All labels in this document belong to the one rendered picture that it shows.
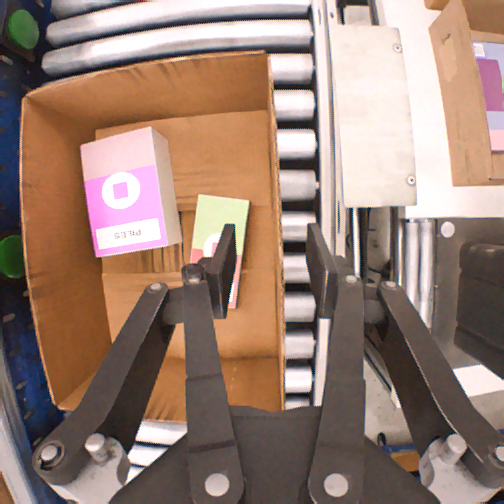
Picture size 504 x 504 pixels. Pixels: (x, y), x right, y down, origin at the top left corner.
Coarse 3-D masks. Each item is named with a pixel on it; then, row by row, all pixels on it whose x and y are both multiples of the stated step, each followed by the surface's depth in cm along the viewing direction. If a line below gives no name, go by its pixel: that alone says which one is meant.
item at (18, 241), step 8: (8, 240) 40; (16, 240) 42; (0, 248) 39; (8, 248) 40; (16, 248) 42; (0, 256) 39; (8, 256) 40; (16, 256) 42; (0, 264) 39; (8, 264) 40; (16, 264) 42; (24, 264) 43; (8, 272) 40; (16, 272) 42; (24, 272) 44
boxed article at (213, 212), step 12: (204, 204) 43; (216, 204) 43; (228, 204) 43; (240, 204) 43; (204, 216) 43; (216, 216) 43; (228, 216) 43; (240, 216) 43; (204, 228) 44; (216, 228) 44; (240, 228) 43; (204, 240) 44; (216, 240) 44; (240, 240) 43; (192, 252) 44; (204, 252) 44; (240, 252) 44; (240, 264) 44
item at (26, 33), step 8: (16, 16) 35; (24, 16) 37; (8, 24) 35; (16, 24) 35; (24, 24) 37; (32, 24) 39; (16, 32) 36; (24, 32) 37; (32, 32) 39; (16, 40) 37; (24, 40) 38; (32, 40) 40; (24, 48) 39
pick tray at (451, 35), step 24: (456, 0) 31; (480, 0) 31; (432, 24) 39; (456, 24) 33; (480, 24) 37; (432, 48) 41; (456, 48) 34; (456, 72) 36; (456, 96) 37; (480, 96) 32; (456, 120) 39; (480, 120) 33; (456, 144) 40; (480, 144) 34; (456, 168) 41; (480, 168) 35
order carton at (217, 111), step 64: (192, 64) 28; (256, 64) 29; (64, 128) 37; (128, 128) 44; (192, 128) 44; (256, 128) 43; (64, 192) 37; (192, 192) 44; (256, 192) 44; (64, 256) 37; (128, 256) 47; (256, 256) 45; (64, 320) 36; (256, 320) 46; (64, 384) 35; (256, 384) 38
